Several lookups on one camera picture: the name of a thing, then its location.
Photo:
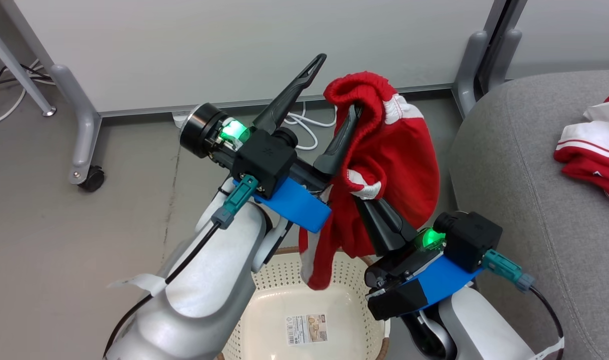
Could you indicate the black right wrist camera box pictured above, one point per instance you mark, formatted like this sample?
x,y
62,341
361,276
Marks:
x,y
472,240

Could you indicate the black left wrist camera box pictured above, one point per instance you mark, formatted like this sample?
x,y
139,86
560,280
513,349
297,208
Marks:
x,y
262,155

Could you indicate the blue right camera mount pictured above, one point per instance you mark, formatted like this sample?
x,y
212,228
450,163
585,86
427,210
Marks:
x,y
444,280

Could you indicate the red garment with knit trim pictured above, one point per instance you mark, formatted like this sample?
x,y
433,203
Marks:
x,y
399,160

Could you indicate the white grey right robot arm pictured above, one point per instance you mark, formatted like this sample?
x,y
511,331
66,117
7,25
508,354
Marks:
x,y
479,330

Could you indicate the grey partition leg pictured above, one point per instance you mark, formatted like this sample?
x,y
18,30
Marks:
x,y
82,125
472,70
507,55

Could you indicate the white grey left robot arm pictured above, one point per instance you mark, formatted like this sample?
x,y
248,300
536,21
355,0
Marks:
x,y
209,295

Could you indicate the black caster wheel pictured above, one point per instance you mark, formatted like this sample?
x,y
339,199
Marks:
x,y
92,179

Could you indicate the blue left camera mount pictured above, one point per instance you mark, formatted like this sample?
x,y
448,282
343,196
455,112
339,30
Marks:
x,y
294,205

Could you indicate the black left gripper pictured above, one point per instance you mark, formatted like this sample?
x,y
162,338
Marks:
x,y
204,132

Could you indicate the white partition panel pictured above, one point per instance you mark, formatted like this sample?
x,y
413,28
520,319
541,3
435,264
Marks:
x,y
234,50
569,30

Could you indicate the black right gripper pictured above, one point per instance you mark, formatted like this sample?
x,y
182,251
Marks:
x,y
399,265

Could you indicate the cream perforated laundry basket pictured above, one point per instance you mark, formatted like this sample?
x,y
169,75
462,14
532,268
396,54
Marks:
x,y
274,310

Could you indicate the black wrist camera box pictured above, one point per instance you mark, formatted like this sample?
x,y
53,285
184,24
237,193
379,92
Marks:
x,y
262,155
472,240

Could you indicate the paper label sticker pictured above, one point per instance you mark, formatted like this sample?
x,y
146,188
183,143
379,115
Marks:
x,y
307,329

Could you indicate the red white striped garment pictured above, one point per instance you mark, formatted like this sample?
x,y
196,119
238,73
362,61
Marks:
x,y
589,150

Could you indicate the grey fabric sofa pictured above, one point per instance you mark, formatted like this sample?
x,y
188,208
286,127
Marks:
x,y
524,200

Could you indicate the grey metal table leg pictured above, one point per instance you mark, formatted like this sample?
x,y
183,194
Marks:
x,y
14,66

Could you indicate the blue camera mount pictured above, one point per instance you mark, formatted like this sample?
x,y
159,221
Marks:
x,y
444,280
294,205

